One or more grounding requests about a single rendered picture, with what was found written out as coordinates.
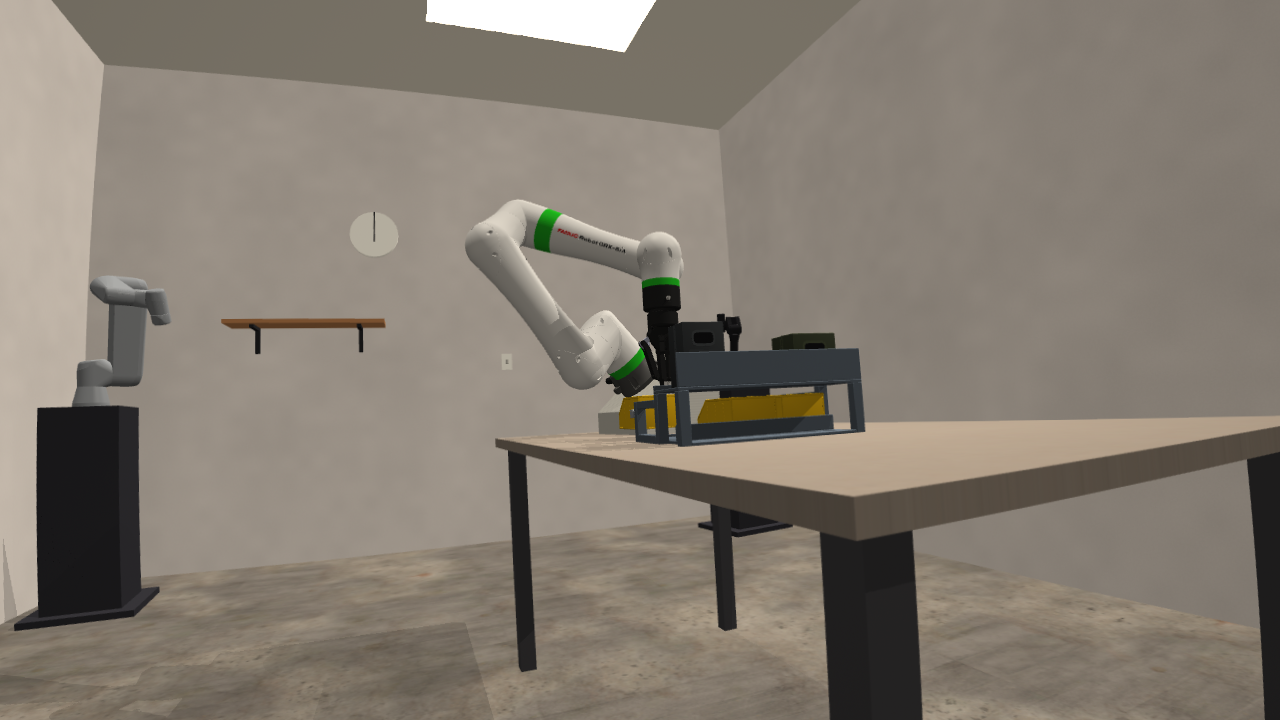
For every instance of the yellow bin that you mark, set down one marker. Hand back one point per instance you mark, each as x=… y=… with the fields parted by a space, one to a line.
x=625 y=422
x=738 y=408
x=796 y=405

